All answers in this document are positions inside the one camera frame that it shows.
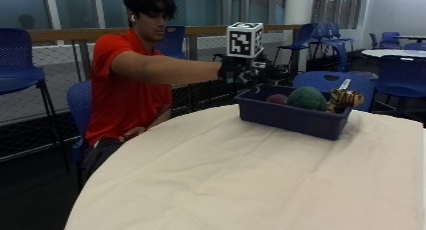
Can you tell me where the white round table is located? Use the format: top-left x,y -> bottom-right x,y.
361,48 -> 426,59

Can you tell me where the striped tiger soft toy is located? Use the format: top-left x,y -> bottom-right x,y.
326,79 -> 365,115

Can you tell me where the dark blue plastic bin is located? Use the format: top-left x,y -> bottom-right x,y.
234,84 -> 354,142

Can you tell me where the wooden railing with mesh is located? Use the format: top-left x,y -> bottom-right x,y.
0,24 -> 308,161

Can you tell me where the the person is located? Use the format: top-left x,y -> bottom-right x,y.
80,0 -> 266,178

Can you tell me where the cream tablecloth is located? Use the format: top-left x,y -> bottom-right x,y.
64,103 -> 426,230

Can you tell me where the green soft ball toy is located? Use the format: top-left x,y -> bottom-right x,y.
286,86 -> 330,112

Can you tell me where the dark red soft ball toy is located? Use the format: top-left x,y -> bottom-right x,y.
265,93 -> 290,106

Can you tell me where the blue chair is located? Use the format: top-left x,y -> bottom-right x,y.
308,22 -> 357,60
272,22 -> 320,71
0,27 -> 72,173
369,31 -> 402,50
370,55 -> 426,121
153,25 -> 188,60
65,79 -> 96,191
292,70 -> 377,113

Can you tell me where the white marker cube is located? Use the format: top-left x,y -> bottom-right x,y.
225,21 -> 265,59

